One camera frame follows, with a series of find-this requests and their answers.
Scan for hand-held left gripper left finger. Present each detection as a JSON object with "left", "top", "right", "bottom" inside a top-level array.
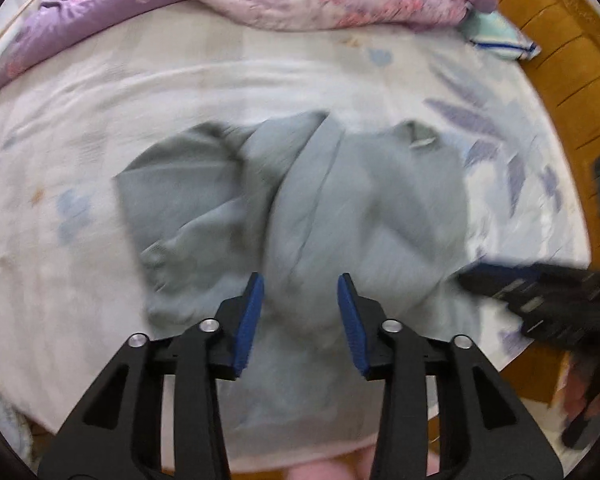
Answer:
[{"left": 37, "top": 271, "right": 266, "bottom": 480}]

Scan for wooden headboard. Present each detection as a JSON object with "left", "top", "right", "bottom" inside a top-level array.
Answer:
[{"left": 485, "top": 0, "right": 600, "bottom": 281}]

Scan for person's pink pants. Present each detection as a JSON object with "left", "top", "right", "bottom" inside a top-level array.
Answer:
[{"left": 282, "top": 450, "right": 441, "bottom": 480}]

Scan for teal striped pillow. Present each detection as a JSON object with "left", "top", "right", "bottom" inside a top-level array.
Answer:
[{"left": 462, "top": 7, "right": 541, "bottom": 61}]

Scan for bed with floral sheet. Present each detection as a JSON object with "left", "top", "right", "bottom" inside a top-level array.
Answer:
[{"left": 0, "top": 0, "right": 593, "bottom": 466}]

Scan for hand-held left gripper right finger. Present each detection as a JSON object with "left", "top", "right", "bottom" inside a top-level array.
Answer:
[{"left": 336, "top": 272, "right": 563, "bottom": 480}]

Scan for grey zip hoodie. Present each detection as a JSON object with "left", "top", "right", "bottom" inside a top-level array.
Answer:
[{"left": 112, "top": 110, "right": 481, "bottom": 453}]

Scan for person's right hand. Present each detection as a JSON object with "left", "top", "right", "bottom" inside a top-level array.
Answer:
[{"left": 562, "top": 352, "right": 600, "bottom": 421}]

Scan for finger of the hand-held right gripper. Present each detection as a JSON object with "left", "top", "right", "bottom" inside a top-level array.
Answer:
[{"left": 455, "top": 259, "right": 546, "bottom": 313}]

